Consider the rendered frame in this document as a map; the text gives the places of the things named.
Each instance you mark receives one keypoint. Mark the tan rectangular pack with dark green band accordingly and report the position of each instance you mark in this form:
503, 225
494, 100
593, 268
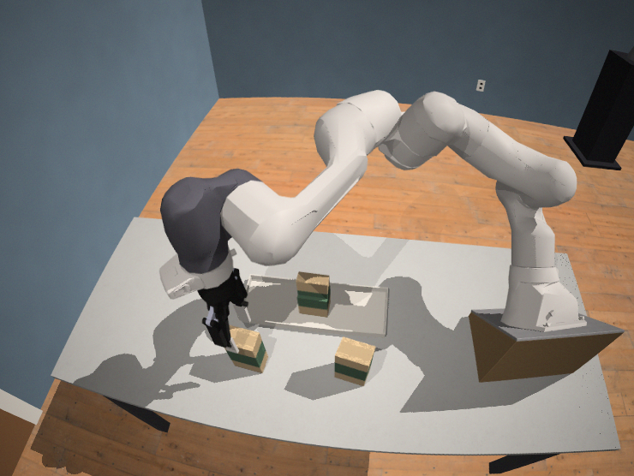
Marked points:
352, 361
252, 354
314, 294

